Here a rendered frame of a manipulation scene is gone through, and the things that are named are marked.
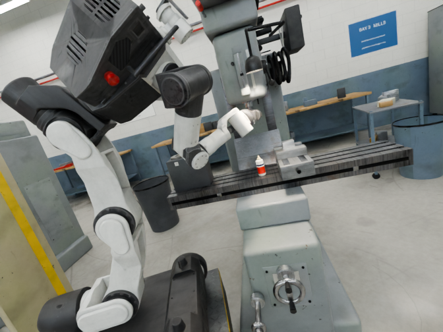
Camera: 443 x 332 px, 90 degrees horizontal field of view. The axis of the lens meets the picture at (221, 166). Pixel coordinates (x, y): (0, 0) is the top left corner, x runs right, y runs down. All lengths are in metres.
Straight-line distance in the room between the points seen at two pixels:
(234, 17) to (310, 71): 4.55
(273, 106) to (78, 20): 1.17
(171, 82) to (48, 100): 0.40
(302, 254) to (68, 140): 0.94
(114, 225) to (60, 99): 0.44
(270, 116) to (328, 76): 4.18
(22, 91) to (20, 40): 6.97
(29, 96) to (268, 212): 0.99
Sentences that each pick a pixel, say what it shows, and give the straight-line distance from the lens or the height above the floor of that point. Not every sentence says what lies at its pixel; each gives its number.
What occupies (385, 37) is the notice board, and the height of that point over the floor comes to 1.79.
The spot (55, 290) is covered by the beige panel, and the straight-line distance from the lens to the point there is 2.31.
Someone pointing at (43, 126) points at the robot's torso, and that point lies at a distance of 0.91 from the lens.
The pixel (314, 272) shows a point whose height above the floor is 0.58.
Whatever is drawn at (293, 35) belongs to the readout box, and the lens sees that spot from 1.46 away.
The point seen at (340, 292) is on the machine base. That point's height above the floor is 0.20.
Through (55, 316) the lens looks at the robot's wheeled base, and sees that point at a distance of 1.21.
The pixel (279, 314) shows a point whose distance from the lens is 1.23.
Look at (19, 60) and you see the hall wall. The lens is 7.94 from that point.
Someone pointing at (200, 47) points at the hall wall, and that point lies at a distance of 5.63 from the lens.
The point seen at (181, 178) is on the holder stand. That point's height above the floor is 0.99.
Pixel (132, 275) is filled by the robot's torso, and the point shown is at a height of 0.79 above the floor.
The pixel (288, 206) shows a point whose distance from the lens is 1.09.
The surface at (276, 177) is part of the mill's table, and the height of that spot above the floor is 0.91.
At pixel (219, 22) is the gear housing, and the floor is 1.66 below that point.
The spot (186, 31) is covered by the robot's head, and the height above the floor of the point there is 1.58.
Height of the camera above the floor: 1.32
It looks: 15 degrees down
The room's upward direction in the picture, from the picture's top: 15 degrees counter-clockwise
